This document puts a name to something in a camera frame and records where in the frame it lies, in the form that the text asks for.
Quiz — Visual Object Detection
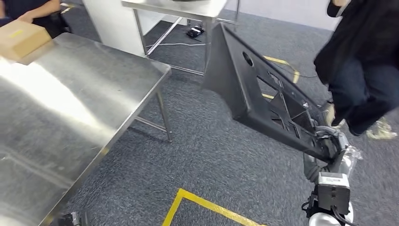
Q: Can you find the person's hand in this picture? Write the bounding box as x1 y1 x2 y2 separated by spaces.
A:
17 12 34 24

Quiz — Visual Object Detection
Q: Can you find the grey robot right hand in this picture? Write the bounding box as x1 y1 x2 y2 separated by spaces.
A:
314 124 351 164

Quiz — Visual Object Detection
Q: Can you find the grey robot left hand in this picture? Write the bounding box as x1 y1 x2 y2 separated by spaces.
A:
49 211 92 226

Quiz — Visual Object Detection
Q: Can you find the long black plastic part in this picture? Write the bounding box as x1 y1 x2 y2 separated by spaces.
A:
201 23 342 163

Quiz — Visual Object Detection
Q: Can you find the stainless steel workbench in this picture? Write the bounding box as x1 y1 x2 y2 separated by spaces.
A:
0 32 173 226

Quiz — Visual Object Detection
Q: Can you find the brown cardboard box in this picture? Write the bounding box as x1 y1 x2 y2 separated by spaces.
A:
0 20 52 62

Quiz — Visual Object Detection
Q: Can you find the seated person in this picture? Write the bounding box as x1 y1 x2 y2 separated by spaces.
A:
0 0 72 39

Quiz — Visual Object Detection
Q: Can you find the white desk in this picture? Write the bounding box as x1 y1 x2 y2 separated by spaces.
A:
82 0 188 58

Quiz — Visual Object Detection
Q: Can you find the yellow floor tape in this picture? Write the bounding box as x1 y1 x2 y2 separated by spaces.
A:
161 188 267 226
261 55 301 100

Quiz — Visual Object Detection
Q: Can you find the standing person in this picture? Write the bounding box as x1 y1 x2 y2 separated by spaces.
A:
313 0 399 141

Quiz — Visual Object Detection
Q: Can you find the black power adapter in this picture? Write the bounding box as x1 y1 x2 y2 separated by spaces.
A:
186 24 206 39

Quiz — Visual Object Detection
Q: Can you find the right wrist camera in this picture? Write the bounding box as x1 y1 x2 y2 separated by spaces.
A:
315 171 351 216

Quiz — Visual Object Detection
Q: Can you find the white floor cable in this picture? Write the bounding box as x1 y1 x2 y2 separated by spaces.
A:
145 41 207 48

